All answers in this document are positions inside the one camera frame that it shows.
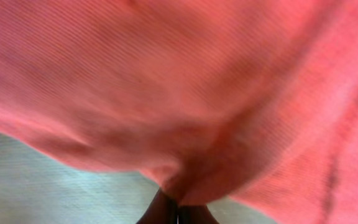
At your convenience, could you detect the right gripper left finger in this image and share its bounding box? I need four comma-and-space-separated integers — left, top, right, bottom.
136, 189, 178, 224

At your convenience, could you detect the red t-shirt white lettering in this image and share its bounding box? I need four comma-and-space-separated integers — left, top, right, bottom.
0, 0, 358, 223

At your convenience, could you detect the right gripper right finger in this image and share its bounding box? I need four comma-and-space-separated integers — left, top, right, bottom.
178, 205, 219, 224

